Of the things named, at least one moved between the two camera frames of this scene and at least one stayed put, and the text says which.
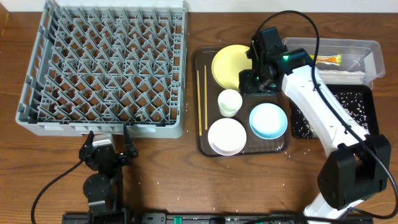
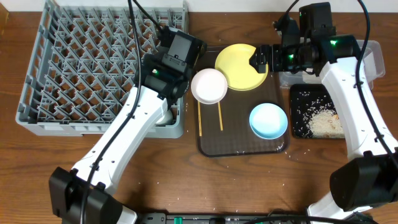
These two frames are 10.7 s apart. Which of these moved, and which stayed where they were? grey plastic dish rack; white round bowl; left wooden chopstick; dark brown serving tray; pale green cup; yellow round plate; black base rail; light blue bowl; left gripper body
Moved: left gripper body; pale green cup; white round bowl
Stayed: dark brown serving tray; grey plastic dish rack; yellow round plate; left wooden chopstick; black base rail; light blue bowl
